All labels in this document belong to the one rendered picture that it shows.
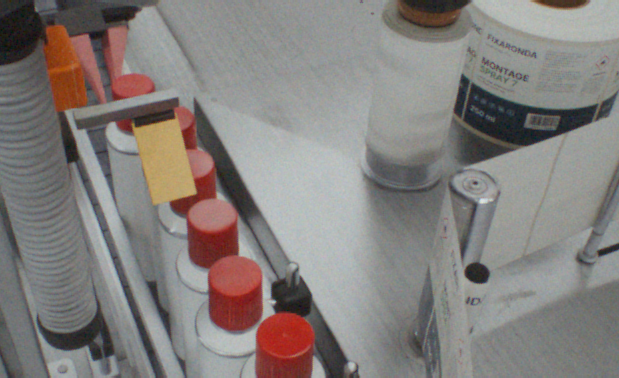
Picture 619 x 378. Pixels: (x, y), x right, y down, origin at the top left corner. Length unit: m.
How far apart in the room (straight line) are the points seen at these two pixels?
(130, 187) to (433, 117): 0.30
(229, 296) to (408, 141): 0.38
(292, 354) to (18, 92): 0.20
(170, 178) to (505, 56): 0.45
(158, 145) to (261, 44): 0.62
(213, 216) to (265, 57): 0.62
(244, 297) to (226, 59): 0.67
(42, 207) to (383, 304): 0.42
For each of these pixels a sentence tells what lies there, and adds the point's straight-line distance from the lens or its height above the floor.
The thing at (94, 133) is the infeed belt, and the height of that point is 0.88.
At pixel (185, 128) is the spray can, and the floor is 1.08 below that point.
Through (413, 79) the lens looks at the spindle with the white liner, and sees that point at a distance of 0.75.
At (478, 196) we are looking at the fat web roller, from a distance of 0.57.
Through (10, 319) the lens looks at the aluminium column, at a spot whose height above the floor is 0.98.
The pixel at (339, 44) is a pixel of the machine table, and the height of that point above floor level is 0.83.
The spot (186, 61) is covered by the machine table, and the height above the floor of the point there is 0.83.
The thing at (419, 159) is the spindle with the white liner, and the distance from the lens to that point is 0.82.
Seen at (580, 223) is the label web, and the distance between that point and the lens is 0.78.
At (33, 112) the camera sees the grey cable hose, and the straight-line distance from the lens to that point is 0.35.
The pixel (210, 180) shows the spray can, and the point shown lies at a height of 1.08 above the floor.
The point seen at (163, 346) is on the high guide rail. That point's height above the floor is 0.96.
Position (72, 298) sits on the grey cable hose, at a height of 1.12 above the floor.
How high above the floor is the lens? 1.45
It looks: 44 degrees down
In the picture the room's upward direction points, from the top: 4 degrees clockwise
